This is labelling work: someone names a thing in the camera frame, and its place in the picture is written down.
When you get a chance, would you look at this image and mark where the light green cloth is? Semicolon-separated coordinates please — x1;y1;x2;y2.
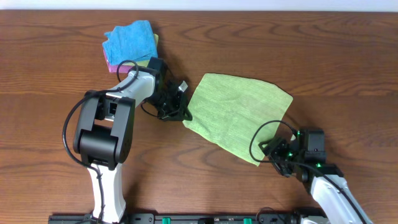
183;73;293;166

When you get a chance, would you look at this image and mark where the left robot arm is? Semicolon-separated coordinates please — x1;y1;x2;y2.
65;57;192;223

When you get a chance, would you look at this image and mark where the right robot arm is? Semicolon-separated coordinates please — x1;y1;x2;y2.
258;137;372;223

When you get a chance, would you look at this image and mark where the green folded cloth in stack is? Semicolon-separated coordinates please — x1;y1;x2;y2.
123;33;160;70

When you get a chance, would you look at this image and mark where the purple folded cloth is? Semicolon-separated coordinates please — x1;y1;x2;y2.
103;52;149;73

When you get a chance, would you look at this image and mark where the blue folded cloth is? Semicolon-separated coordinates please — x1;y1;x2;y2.
102;20;158;65

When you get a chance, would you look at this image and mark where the right black cable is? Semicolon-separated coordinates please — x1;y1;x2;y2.
248;119;369;224

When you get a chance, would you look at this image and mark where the black cable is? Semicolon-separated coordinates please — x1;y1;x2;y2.
248;119;369;224
62;59;141;224

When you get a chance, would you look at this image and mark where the left black cable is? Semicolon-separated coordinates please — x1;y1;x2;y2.
62;59;141;224

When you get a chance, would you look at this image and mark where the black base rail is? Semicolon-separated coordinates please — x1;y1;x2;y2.
48;212;330;224

